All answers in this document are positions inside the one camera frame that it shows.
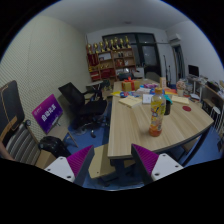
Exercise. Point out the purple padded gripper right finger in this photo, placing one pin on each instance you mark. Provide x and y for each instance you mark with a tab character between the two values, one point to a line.
153	166

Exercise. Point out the snack jar on table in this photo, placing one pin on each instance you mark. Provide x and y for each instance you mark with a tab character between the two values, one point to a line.
180	86

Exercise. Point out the striped grey chair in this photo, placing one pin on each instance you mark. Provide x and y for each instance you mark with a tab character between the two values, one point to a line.
15	133

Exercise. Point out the orange juice plastic bottle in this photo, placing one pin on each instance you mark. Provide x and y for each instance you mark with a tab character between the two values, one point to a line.
158	107

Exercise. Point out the wooden display shelf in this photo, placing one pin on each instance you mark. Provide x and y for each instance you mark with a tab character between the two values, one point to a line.
108	59

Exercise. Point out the purple sign board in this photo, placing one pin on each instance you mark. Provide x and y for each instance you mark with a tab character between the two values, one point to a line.
47	113

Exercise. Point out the black backpack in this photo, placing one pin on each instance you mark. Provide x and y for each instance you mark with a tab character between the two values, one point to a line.
54	145

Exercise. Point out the white air conditioner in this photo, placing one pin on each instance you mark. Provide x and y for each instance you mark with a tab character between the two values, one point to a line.
174	38

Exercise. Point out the yellow notebook right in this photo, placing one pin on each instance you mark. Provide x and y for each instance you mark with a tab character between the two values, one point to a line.
181	100

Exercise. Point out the cardboard box on floor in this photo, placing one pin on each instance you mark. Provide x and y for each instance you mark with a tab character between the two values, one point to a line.
45	159

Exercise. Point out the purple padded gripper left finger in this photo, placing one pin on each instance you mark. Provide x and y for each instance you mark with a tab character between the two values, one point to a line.
73	168

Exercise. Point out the black mesh office chair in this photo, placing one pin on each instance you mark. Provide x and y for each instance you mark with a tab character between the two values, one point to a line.
87	114

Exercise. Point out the yellow gift box red ribbon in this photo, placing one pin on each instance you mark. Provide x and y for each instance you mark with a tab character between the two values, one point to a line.
130	85

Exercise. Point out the white paper card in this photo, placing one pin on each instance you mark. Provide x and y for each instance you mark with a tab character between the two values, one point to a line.
147	98

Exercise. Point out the wooden bench seat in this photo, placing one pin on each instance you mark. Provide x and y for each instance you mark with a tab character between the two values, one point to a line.
101	165

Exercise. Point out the yellow notebook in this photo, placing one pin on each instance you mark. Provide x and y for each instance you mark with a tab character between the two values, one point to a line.
130	101
181	100

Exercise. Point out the red round coaster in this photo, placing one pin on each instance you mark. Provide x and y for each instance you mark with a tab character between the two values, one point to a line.
186	108

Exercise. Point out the black computer monitor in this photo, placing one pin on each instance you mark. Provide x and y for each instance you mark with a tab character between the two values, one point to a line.
193	70

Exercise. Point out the yellow notebook left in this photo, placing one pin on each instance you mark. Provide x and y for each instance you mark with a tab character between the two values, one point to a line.
130	101

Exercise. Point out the wooden conference table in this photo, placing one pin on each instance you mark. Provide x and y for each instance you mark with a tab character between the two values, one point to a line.
131	125

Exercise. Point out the side desk on right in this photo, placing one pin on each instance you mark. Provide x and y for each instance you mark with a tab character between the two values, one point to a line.
207	93

